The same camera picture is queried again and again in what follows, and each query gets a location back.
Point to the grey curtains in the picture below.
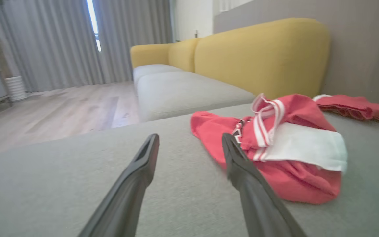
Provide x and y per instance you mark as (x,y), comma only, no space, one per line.
(58,42)

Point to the narrow yellow sofa backrest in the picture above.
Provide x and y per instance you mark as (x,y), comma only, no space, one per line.
(183,54)

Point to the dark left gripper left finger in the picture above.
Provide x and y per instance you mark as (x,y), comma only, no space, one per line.
(127,191)

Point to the red shorts white trim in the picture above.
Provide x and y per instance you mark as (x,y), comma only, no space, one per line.
(357,107)

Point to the large grey sofa seat cushion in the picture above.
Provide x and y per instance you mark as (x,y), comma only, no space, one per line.
(183,204)

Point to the yellow sofa armrest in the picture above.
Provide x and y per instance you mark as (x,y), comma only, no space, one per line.
(148,54)

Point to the red white basketball jersey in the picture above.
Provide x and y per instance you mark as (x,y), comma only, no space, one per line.
(291,158)

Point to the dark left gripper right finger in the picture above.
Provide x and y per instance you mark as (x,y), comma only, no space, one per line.
(255,197)

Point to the white ribbed cylinder appliance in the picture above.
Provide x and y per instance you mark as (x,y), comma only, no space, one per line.
(15,89)

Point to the wide yellow sofa backrest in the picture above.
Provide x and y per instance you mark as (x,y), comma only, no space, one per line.
(262,56)

